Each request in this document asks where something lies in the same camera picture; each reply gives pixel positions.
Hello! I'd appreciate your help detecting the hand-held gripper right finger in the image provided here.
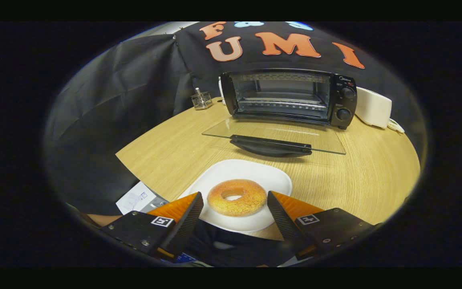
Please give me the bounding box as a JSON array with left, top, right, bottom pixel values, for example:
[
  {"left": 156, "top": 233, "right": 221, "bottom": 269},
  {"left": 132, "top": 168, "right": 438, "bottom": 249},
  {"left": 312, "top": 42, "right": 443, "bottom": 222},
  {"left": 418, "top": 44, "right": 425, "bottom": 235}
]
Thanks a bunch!
[{"left": 267, "top": 191, "right": 381, "bottom": 261}]

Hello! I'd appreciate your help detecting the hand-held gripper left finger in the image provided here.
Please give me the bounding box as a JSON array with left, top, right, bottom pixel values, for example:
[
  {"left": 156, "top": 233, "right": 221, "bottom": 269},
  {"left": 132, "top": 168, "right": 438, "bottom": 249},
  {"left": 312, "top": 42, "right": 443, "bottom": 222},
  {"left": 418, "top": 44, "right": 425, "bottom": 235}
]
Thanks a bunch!
[{"left": 100, "top": 191, "right": 205, "bottom": 261}]

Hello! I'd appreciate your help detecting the golden bagel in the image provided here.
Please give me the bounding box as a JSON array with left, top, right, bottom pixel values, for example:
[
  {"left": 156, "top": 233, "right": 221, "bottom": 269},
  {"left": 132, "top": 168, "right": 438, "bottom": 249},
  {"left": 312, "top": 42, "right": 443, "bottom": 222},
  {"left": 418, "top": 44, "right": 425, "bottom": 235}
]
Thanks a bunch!
[{"left": 207, "top": 179, "right": 268, "bottom": 218}]

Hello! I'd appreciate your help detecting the black toaster oven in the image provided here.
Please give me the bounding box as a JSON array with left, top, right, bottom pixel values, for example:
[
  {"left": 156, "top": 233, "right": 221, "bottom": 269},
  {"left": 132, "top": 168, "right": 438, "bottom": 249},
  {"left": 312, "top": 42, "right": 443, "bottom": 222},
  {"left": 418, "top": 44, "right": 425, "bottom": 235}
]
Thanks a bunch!
[{"left": 202, "top": 68, "right": 358, "bottom": 158}]

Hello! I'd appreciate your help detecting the white slot toaster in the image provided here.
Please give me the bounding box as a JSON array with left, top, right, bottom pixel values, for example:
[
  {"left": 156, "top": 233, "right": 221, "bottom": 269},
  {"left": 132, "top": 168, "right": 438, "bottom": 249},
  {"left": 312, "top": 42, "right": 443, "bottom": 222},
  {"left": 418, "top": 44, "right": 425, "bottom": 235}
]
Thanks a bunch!
[{"left": 354, "top": 86, "right": 393, "bottom": 129}]

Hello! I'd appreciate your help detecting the white printed paper sheet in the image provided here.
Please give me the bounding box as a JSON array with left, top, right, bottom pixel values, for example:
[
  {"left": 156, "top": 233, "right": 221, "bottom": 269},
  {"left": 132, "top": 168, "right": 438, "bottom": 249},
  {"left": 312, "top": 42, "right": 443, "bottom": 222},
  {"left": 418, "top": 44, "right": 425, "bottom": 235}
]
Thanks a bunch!
[{"left": 115, "top": 181, "right": 158, "bottom": 215}]

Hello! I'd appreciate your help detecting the white plate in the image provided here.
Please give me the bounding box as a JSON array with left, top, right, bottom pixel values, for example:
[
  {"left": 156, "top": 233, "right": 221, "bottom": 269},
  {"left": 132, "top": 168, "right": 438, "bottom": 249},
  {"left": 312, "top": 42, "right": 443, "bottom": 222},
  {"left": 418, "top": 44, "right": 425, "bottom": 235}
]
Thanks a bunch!
[{"left": 177, "top": 159, "right": 293, "bottom": 234}]

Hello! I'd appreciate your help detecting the small white dish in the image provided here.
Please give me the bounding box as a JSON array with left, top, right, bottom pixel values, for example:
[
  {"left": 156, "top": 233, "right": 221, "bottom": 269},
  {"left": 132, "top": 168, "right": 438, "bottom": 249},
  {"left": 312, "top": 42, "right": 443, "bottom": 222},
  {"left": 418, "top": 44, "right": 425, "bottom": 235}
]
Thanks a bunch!
[{"left": 386, "top": 118, "right": 405, "bottom": 134}]

